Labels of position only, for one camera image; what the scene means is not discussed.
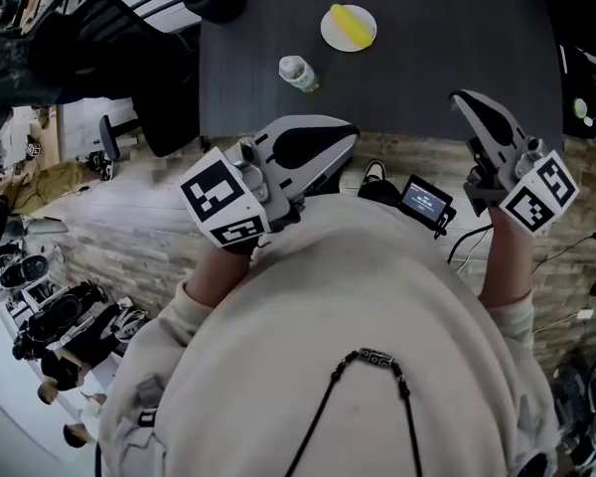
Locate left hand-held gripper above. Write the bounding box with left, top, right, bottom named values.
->
left=178, top=114, right=362, bottom=255

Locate person's right forearm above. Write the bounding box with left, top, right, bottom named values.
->
left=476, top=206, right=536, bottom=310

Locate person's beige sweatshirt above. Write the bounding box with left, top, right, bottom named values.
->
left=97, top=191, right=561, bottom=477

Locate clear plastic bottle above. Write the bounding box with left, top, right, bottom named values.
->
left=278, top=56, right=322, bottom=93

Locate grey strap buckle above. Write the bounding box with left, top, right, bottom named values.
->
left=136, top=374, right=166, bottom=411

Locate black cord necklace with bead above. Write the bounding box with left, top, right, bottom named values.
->
left=282, top=347, right=424, bottom=477

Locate person's left forearm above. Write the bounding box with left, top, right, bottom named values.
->
left=187, top=239, right=259, bottom=310

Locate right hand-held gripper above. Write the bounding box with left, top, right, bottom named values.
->
left=449, top=89, right=580, bottom=238

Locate white round plate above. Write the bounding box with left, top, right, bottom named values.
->
left=320, top=3, right=378, bottom=53

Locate yellow corn cob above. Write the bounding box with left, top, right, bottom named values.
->
left=330, top=3, right=373, bottom=49

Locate person's white and black shoe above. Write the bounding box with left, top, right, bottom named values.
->
left=361, top=159, right=388, bottom=186

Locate small black display device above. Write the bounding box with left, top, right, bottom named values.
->
left=398, top=173, right=458, bottom=240

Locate thin black cable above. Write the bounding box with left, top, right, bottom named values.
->
left=530, top=230, right=596, bottom=275

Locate black office chair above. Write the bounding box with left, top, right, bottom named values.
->
left=28, top=0, right=201, bottom=164

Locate black device with green circle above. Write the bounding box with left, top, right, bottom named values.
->
left=557, top=43, right=596, bottom=141

